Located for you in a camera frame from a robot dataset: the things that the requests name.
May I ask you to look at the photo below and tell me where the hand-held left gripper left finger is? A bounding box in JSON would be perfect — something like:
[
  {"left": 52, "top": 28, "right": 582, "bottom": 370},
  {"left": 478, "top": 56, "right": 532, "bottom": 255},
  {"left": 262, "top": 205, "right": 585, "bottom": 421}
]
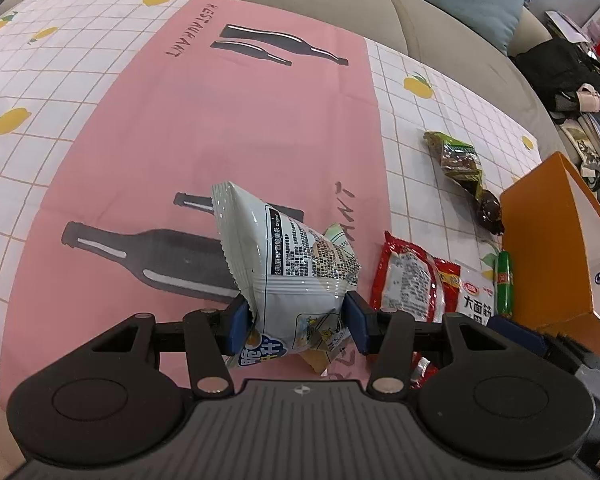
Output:
[{"left": 87, "top": 294, "right": 254, "bottom": 396}]

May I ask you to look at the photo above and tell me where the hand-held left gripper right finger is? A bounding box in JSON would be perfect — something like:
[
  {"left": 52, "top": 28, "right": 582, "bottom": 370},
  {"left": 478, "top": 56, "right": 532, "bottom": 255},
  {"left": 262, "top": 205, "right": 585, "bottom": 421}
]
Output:
[{"left": 342, "top": 290, "right": 512, "bottom": 397}]

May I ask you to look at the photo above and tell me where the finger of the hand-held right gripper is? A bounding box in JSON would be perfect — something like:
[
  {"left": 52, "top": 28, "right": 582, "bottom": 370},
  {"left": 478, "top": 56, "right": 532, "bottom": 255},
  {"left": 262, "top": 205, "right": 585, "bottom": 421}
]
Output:
[{"left": 487, "top": 316, "right": 548, "bottom": 361}]

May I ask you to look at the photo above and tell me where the white and green chip bag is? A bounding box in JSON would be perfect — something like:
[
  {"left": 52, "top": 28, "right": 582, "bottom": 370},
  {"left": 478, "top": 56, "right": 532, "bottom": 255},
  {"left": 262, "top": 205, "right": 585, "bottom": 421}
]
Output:
[{"left": 211, "top": 181, "right": 362, "bottom": 371}]

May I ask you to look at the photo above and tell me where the orange cardboard box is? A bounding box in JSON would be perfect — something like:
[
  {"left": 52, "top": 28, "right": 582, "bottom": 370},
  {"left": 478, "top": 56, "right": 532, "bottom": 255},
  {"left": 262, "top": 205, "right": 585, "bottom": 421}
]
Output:
[{"left": 500, "top": 151, "right": 600, "bottom": 333}]

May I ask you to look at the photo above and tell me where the green sausage stick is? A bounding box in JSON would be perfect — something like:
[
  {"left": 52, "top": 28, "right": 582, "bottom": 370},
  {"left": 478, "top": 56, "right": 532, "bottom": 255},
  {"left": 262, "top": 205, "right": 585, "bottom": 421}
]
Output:
[{"left": 496, "top": 251, "right": 513, "bottom": 317}]

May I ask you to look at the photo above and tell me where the white packet with red logo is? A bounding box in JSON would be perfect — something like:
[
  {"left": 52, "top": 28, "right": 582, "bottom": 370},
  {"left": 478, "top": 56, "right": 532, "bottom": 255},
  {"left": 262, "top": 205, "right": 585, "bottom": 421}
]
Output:
[{"left": 447, "top": 259, "right": 496, "bottom": 323}]

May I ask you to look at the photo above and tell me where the green snack packet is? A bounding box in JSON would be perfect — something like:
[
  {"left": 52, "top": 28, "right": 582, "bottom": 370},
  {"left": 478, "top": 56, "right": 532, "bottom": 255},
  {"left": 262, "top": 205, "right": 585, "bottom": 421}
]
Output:
[{"left": 424, "top": 131, "right": 483, "bottom": 196}]

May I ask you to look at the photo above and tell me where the printed pink checked tablecloth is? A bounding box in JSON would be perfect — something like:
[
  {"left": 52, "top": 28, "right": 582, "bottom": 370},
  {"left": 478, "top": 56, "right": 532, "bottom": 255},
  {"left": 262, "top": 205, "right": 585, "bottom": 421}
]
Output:
[{"left": 0, "top": 0, "right": 541, "bottom": 411}]

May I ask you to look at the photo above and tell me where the cup in backpack pocket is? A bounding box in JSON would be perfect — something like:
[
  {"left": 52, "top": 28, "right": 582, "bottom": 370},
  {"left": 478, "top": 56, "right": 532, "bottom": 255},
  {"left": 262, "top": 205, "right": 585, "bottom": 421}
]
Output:
[{"left": 575, "top": 85, "right": 600, "bottom": 113}]

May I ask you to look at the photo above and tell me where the black backpack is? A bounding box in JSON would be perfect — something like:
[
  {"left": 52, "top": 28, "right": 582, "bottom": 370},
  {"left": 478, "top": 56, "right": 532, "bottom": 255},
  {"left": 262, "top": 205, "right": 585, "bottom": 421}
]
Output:
[{"left": 512, "top": 37, "right": 600, "bottom": 123}]

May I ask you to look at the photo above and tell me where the beige sofa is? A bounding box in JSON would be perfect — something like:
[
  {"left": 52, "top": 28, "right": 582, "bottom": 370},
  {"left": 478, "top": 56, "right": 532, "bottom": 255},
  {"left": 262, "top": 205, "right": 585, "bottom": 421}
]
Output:
[{"left": 5, "top": 0, "right": 571, "bottom": 161}]

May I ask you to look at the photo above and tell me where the pile of papers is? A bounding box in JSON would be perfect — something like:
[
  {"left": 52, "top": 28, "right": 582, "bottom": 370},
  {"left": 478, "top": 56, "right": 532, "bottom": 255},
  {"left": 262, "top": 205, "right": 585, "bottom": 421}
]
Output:
[{"left": 545, "top": 5, "right": 600, "bottom": 53}]

